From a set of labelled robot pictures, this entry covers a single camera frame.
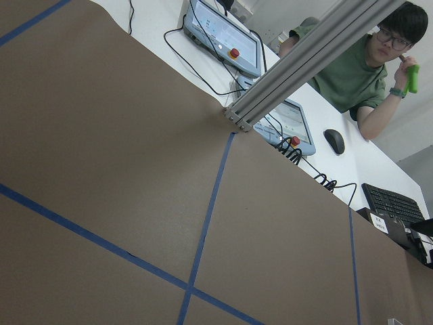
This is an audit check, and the near teach pendant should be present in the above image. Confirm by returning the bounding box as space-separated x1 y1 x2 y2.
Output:
183 1 262 79

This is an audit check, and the aluminium frame post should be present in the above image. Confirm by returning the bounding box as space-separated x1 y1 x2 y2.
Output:
223 0 403 132

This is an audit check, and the black keyboard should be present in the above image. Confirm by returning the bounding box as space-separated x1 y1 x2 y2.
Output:
361 183 425 225

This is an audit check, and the far teach pendant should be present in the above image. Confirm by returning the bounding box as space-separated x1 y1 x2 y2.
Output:
253 98 316 156

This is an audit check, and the teach pendant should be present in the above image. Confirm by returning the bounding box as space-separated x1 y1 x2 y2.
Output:
253 98 316 156
183 1 262 79

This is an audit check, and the black computer mouse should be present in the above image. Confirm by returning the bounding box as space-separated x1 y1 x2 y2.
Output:
323 129 345 155

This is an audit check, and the person in green shirt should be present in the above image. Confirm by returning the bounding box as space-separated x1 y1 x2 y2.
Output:
277 1 429 141

